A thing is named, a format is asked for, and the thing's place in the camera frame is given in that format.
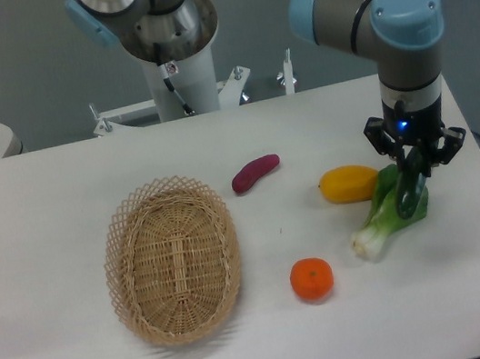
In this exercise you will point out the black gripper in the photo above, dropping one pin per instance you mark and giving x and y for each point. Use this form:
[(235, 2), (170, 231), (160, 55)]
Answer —
[(413, 117)]

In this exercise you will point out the second grey robot arm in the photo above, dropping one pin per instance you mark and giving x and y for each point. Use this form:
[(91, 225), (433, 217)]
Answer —
[(163, 30)]

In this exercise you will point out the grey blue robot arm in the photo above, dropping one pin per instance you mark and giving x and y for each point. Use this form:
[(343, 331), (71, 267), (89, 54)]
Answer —
[(403, 38)]

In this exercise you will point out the yellow mango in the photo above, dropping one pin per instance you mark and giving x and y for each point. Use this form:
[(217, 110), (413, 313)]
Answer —
[(348, 184)]

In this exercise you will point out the green bok choy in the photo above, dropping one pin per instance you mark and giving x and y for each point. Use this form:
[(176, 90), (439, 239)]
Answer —
[(383, 220)]

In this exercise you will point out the purple sweet potato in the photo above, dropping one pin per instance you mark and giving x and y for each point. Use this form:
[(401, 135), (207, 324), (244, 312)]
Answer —
[(253, 171)]

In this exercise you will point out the orange tangerine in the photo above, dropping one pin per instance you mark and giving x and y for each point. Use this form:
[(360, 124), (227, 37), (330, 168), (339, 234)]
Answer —
[(312, 278)]

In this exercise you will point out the woven wicker basket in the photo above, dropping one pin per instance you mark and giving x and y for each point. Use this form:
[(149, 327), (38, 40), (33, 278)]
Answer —
[(172, 261)]

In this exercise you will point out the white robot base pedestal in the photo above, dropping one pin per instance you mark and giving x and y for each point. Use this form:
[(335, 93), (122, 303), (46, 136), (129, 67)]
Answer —
[(180, 88)]

